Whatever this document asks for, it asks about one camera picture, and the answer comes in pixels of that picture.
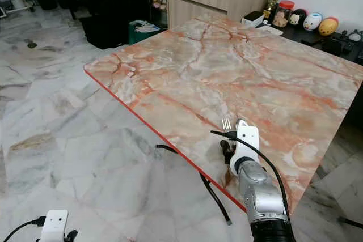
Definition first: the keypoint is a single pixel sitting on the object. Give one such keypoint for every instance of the silver metal fork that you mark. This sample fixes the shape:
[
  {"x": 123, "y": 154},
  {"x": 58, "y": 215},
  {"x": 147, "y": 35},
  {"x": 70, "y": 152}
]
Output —
[{"x": 226, "y": 123}]

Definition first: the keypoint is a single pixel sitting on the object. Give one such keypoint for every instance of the marble pattern folding table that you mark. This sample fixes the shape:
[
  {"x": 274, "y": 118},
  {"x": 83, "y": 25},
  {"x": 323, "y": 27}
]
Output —
[{"x": 232, "y": 72}]

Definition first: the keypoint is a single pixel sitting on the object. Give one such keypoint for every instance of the white box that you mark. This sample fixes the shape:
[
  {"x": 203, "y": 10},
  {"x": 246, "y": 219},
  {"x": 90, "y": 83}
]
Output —
[{"x": 252, "y": 18}]

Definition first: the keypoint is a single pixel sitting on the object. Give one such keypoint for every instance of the green basket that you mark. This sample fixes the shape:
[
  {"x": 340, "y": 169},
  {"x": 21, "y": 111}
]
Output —
[{"x": 142, "y": 33}]

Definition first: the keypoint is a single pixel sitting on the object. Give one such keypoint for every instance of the white and blue figurine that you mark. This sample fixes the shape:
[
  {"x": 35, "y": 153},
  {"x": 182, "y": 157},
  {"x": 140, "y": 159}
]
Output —
[{"x": 312, "y": 21}]

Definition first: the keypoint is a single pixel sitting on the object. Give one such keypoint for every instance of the yellow and orange figurine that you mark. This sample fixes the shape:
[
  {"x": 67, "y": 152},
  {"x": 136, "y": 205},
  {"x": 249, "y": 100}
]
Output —
[{"x": 328, "y": 26}]

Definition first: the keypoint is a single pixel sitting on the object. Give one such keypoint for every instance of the small plush toys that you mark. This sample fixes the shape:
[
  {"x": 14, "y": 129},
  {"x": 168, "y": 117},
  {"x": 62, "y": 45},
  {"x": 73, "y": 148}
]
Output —
[{"x": 159, "y": 1}]

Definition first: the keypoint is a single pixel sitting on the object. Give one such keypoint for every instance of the black piano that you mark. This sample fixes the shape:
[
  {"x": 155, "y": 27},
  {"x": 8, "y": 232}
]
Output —
[{"x": 108, "y": 18}]

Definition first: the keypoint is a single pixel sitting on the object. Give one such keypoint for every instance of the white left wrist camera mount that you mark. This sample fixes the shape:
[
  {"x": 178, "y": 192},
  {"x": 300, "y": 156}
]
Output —
[{"x": 55, "y": 224}]

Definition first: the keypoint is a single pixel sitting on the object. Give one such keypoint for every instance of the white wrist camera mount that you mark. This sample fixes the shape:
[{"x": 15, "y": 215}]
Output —
[
  {"x": 55, "y": 224},
  {"x": 248, "y": 140}
]

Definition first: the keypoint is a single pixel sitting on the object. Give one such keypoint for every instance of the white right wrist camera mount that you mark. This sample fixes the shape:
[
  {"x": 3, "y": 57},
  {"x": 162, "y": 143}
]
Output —
[{"x": 248, "y": 140}]

